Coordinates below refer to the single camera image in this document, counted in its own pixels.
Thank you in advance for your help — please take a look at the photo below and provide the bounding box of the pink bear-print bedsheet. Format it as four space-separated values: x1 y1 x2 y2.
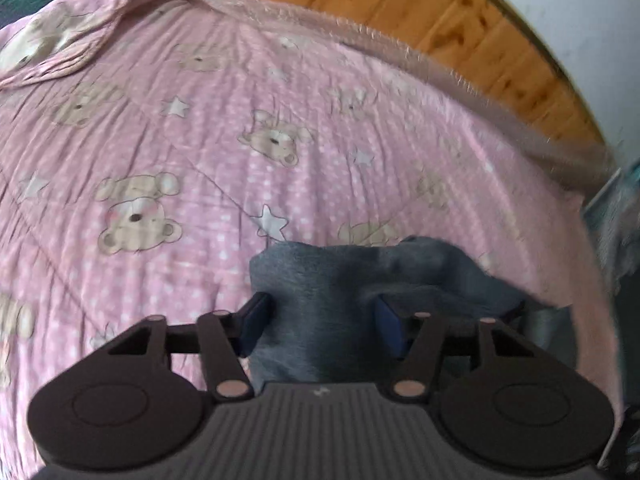
0 0 626 461

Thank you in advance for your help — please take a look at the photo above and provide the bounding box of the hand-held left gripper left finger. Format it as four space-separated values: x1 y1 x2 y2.
102 291 273 402

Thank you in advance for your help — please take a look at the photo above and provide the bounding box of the grey garment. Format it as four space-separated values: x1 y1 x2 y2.
248 235 578 396

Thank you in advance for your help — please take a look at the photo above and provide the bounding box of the wooden headboard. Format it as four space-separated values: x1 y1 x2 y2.
192 0 608 146

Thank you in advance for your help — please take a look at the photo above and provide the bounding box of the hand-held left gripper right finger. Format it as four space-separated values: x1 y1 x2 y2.
375 292 541 402

